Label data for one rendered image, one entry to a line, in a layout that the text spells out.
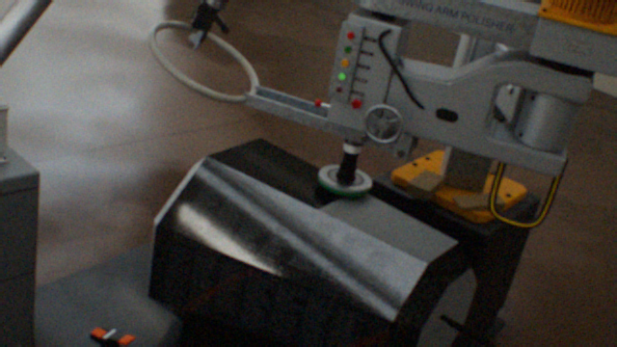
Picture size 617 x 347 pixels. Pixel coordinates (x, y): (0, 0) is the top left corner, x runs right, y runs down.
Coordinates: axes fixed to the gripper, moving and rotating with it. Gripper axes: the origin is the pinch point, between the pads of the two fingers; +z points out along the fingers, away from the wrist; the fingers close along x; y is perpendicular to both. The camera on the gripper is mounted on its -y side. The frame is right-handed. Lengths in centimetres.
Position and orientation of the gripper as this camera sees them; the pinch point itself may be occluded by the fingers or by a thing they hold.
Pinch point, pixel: (196, 44)
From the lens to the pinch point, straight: 341.1
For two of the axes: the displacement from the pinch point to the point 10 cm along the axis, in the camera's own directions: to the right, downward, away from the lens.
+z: -5.3, 7.1, 4.7
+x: 1.3, 6.2, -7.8
